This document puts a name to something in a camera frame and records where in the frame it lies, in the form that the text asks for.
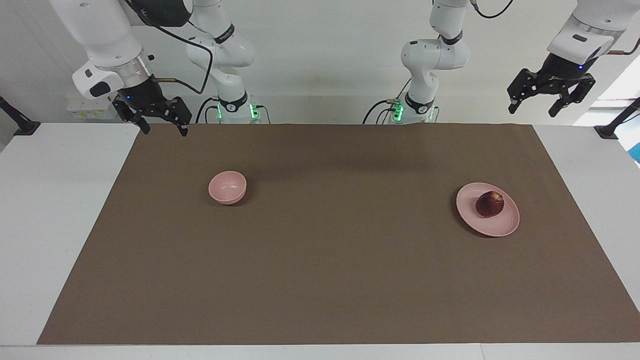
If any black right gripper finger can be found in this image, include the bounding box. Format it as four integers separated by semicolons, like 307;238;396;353
167;97;193;137
112;98;151;135

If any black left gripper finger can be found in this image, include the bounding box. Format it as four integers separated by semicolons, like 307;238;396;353
507;69;540;115
548;75;596;118

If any dark red apple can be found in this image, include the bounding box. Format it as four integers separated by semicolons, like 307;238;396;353
475;190;506;219

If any small pink bowl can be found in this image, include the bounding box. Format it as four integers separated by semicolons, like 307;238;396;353
208;170;248;206

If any pink plate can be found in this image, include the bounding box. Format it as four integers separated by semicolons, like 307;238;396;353
455;182;521;238

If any brown table mat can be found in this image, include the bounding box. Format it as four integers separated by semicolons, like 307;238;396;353
37;122;640;346

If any black right arm gripper cable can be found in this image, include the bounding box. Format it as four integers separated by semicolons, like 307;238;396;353
122;0;215;96

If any black arm gripper cable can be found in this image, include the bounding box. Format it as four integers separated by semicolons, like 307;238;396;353
122;0;215;96
469;0;640;56

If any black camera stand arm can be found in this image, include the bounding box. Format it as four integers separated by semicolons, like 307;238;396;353
593;97;640;140
0;95;42;137

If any black left arm gripper cable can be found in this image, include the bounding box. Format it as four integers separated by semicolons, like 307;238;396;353
469;0;640;56

